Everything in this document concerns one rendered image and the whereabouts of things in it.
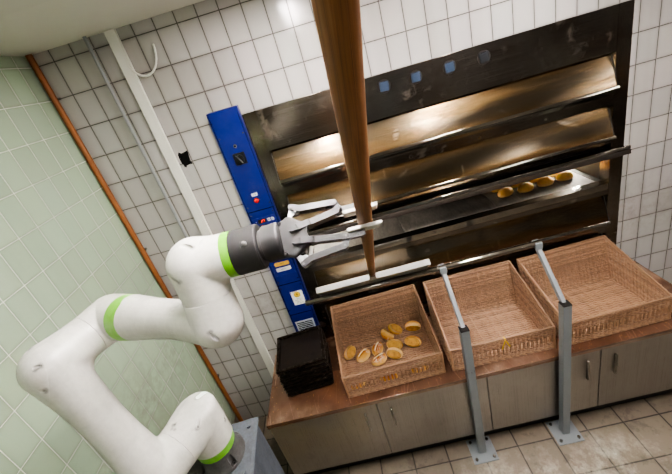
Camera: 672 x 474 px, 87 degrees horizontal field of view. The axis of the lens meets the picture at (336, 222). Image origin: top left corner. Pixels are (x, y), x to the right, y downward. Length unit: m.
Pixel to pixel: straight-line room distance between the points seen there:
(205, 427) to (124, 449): 0.21
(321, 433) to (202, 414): 1.19
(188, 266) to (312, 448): 1.85
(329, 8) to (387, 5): 1.67
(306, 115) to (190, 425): 1.39
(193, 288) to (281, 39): 1.38
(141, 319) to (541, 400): 2.12
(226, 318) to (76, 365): 0.44
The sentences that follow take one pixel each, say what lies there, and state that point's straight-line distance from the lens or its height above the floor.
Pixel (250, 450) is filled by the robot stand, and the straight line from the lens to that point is 1.40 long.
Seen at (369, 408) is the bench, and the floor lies 0.52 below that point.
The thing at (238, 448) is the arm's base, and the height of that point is 1.23.
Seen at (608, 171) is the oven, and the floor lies 1.25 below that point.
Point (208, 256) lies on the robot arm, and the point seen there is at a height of 1.98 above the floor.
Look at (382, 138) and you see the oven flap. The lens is 1.94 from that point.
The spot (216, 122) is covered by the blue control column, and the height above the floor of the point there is 2.10.
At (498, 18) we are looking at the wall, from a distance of 2.07.
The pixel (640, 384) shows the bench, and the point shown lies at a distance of 2.75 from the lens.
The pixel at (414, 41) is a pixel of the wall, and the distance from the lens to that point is 1.93.
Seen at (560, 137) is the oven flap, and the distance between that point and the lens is 2.32.
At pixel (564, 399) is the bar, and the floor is 0.31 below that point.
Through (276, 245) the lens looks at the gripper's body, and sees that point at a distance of 0.68.
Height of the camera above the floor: 2.25
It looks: 25 degrees down
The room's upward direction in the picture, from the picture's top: 17 degrees counter-clockwise
